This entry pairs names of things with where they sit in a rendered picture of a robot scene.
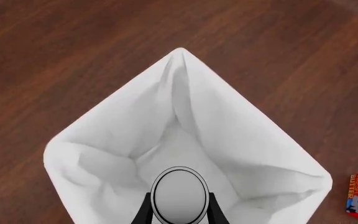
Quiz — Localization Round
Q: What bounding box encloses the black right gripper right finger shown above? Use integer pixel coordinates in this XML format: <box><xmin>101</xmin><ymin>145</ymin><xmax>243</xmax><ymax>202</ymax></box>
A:
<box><xmin>207</xmin><ymin>192</ymin><xmax>231</xmax><ymax>224</ymax></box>

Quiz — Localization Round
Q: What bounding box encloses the silver tin can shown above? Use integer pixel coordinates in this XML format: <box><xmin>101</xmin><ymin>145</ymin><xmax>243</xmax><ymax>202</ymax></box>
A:
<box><xmin>150</xmin><ymin>166</ymin><xmax>210</xmax><ymax>224</ymax></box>

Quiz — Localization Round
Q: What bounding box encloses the white fabric basket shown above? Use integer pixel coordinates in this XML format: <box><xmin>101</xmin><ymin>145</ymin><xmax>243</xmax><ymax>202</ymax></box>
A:
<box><xmin>43</xmin><ymin>47</ymin><xmax>334</xmax><ymax>224</ymax></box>

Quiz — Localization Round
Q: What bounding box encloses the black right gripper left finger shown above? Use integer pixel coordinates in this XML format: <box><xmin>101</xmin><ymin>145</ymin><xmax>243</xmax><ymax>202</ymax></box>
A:
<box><xmin>130</xmin><ymin>192</ymin><xmax>154</xmax><ymax>224</ymax></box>

